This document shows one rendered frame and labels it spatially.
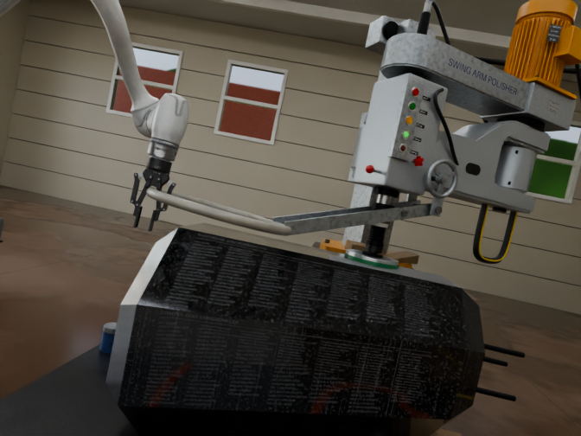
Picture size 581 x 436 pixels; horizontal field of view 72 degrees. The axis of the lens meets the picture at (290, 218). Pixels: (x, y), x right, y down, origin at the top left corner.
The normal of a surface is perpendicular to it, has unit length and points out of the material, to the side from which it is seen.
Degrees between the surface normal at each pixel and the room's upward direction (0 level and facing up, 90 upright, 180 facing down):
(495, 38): 90
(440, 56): 90
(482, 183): 90
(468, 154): 90
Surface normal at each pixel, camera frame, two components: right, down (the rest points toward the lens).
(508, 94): 0.40, 0.14
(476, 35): -0.11, 0.03
